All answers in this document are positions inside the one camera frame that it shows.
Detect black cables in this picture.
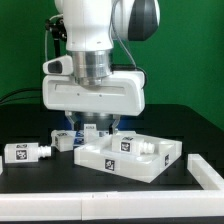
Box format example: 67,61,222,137
0,88,44,105

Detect white tag sheet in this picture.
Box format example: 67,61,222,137
74,130,109,147

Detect white L-shaped fence wall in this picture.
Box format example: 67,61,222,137
0,154,224,221

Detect black camera on stand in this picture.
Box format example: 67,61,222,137
44,14,67,60

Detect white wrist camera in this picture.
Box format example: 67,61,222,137
43,55,74,75

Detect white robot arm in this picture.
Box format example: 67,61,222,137
43,0,160,130

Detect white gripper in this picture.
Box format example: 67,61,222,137
43,71,145,134

